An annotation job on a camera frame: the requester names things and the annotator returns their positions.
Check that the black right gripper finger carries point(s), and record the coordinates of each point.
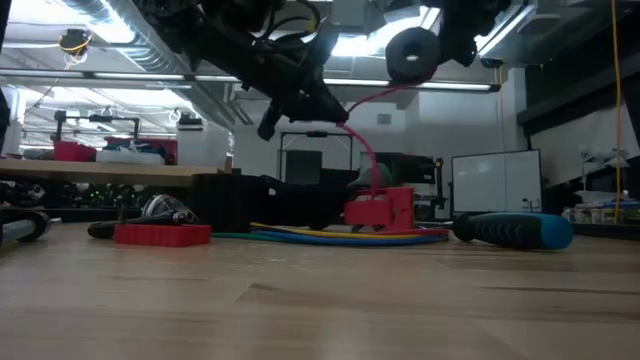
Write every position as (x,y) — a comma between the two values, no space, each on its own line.
(462,50)

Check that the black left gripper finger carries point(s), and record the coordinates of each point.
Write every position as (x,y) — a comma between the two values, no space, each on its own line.
(320,110)
(271,122)

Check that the green and grey object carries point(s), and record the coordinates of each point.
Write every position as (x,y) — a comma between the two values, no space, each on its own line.
(310,205)

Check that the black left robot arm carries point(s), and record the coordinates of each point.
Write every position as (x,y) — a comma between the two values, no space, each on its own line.
(200,30)

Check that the long ceiling light bar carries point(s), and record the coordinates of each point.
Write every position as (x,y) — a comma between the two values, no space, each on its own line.
(450,86)

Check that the black ribbed box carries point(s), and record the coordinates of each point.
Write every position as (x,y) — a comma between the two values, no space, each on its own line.
(225,205)

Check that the black machine cabinet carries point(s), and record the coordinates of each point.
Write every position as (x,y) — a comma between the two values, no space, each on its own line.
(420,167)

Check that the red plastic printed holder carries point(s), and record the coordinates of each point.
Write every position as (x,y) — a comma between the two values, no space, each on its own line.
(395,210)

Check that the whiteboard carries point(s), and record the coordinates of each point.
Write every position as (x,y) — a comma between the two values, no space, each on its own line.
(495,182)

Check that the white tray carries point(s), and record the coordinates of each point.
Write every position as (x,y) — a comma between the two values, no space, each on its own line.
(130,157)

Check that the red finned heat sink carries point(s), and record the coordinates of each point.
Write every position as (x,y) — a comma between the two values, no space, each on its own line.
(160,235)

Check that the black pipe rig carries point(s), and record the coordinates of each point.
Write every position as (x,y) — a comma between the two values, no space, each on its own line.
(112,119)

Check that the small black hand tool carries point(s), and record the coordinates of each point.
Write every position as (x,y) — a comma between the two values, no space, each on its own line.
(145,220)

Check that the wooden workbench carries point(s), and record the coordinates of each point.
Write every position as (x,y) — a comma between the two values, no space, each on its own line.
(100,174)

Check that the small red bin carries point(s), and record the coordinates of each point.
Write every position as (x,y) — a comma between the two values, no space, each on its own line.
(75,151)

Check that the cluttered side table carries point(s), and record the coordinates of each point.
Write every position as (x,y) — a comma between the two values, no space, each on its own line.
(600,215)

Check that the black C-clamp silver screw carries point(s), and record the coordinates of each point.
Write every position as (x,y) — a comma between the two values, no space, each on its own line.
(25,227)

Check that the black monitor stand frame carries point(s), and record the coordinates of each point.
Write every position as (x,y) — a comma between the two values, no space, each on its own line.
(316,134)

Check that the black ceiling camera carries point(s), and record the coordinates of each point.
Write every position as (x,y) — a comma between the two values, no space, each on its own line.
(492,63)

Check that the grey duct tape roll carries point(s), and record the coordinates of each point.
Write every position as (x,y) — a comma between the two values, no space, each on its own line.
(160,205)

